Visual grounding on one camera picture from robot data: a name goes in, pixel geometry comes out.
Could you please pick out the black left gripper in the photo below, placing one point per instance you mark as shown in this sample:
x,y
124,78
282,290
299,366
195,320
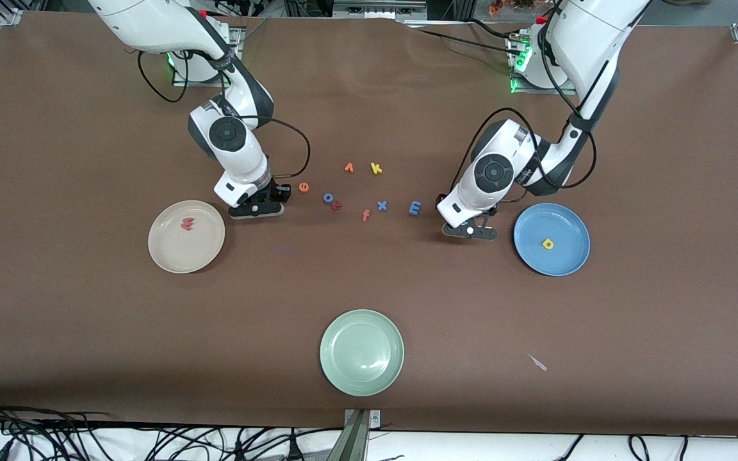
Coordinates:
x,y
492,211

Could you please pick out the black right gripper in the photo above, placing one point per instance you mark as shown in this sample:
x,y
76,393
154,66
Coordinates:
x,y
277,190

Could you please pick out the blue foam letter m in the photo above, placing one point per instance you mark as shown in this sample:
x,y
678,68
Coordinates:
x,y
414,207

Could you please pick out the red foam letter w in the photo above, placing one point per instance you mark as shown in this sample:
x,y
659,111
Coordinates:
x,y
186,223

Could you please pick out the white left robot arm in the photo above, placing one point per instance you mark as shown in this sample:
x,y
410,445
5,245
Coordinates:
x,y
599,38

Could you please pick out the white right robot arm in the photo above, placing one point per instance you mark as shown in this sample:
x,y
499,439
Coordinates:
x,y
151,19

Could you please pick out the dark red foam letter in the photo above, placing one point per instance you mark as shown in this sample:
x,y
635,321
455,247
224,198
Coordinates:
x,y
336,206

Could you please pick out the blue plate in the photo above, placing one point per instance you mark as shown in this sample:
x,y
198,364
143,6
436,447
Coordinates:
x,y
558,262

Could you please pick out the beige plate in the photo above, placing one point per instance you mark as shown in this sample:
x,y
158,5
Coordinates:
x,y
183,253

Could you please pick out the small white paper scrap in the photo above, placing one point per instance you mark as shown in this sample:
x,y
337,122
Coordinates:
x,y
538,363

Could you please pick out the pale green plate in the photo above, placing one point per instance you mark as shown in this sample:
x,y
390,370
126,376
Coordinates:
x,y
361,352

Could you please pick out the brown table cover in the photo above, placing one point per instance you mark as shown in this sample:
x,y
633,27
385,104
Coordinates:
x,y
87,320

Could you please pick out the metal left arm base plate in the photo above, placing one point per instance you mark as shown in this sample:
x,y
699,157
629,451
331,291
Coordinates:
x,y
523,90

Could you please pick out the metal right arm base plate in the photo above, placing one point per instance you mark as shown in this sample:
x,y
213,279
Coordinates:
x,y
180,82

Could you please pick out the metal table edge bracket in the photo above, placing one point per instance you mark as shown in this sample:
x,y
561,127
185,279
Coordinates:
x,y
359,442

